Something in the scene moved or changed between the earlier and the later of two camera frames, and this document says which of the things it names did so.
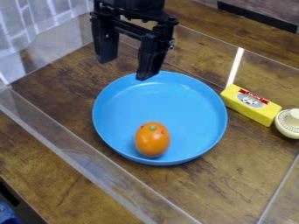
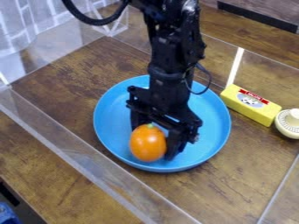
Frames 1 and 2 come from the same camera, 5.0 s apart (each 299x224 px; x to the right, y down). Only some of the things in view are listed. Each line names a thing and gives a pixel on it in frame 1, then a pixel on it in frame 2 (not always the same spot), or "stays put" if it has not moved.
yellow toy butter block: x=253 y=106 stays put
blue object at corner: x=7 y=214 stays put
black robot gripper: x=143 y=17 → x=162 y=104
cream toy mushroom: x=286 y=123 stays put
